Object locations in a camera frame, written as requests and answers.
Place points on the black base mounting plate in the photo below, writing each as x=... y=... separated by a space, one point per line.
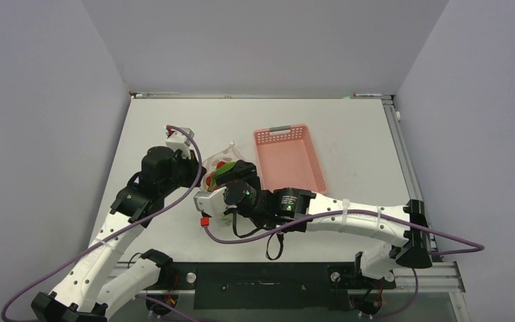
x=270 y=285

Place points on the aluminium rail frame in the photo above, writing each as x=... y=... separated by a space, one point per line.
x=410 y=179

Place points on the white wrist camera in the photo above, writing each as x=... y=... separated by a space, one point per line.
x=177 y=141
x=213 y=204

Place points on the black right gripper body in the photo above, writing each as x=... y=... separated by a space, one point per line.
x=247 y=173

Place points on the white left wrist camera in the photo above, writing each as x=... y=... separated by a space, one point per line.
x=177 y=141

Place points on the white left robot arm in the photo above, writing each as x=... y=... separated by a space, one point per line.
x=86 y=294

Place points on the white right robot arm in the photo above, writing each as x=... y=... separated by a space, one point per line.
x=401 y=231

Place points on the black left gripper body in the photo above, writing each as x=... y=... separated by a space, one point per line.
x=184 y=172

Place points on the clear zip top bag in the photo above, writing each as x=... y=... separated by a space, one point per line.
x=227 y=156

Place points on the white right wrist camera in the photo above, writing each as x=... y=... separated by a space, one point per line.
x=213 y=204

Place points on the pink plastic basket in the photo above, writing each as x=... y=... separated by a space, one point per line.
x=286 y=158

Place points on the red strawberry cluster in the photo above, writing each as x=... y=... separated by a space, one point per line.
x=210 y=181

